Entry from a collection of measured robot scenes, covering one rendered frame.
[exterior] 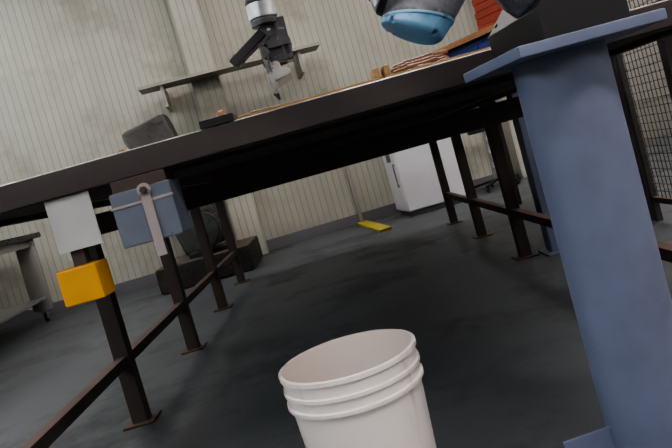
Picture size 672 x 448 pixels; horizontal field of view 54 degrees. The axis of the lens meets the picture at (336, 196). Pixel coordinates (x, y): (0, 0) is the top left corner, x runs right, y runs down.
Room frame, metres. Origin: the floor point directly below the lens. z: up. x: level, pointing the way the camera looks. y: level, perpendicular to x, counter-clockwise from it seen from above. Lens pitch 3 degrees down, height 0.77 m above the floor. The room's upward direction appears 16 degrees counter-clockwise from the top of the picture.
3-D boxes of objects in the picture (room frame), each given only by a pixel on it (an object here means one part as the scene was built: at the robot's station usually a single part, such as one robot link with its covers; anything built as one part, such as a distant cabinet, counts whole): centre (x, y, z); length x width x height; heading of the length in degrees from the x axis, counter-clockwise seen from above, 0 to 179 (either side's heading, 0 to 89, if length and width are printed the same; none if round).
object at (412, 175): (7.09, -0.95, 0.67); 0.68 x 0.58 x 1.34; 98
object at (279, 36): (1.74, 0.05, 1.11); 0.09 x 0.08 x 0.12; 92
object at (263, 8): (1.74, 0.06, 1.19); 0.08 x 0.08 x 0.05
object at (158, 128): (6.56, 1.38, 0.86); 1.04 x 1.02 x 1.71; 98
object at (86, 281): (1.47, 0.59, 0.74); 0.09 x 0.08 x 0.24; 90
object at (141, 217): (1.48, 0.41, 0.77); 0.14 x 0.11 x 0.18; 90
